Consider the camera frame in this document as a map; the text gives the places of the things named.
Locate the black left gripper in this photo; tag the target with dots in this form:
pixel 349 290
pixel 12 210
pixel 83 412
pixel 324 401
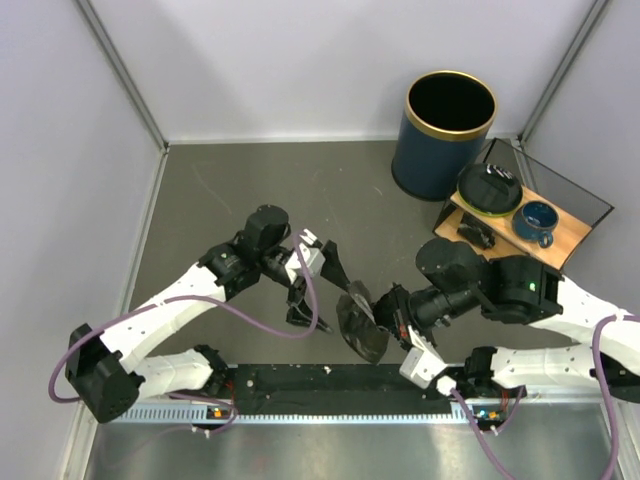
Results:
pixel 299 312

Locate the aluminium frame rail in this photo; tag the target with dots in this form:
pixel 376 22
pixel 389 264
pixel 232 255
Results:
pixel 108 390

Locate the black round plate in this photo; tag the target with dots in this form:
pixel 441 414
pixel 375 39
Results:
pixel 489 189

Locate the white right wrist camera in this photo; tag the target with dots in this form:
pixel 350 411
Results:
pixel 424 367

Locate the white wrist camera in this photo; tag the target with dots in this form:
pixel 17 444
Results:
pixel 310 249
pixel 424 367

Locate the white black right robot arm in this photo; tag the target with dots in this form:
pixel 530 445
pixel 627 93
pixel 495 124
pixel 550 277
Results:
pixel 512 290

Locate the black trash bag roll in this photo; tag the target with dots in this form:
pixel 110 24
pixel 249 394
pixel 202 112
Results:
pixel 475 232

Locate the dark blue gold-rimmed trash bin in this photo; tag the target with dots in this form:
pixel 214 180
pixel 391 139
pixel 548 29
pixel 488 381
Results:
pixel 447 115

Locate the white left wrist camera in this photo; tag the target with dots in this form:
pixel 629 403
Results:
pixel 310 249

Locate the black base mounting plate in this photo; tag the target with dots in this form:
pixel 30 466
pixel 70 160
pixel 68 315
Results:
pixel 323 389

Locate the grey slotted cable duct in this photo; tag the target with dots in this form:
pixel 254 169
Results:
pixel 187 412

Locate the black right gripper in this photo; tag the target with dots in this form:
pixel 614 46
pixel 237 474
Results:
pixel 391 312

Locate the blue ceramic mug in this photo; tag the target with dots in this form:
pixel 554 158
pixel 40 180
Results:
pixel 535 222

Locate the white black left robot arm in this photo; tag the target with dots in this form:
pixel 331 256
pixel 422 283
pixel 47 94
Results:
pixel 218 276

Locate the wooden shelf with glass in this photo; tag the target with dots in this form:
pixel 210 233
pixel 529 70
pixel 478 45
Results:
pixel 580 211

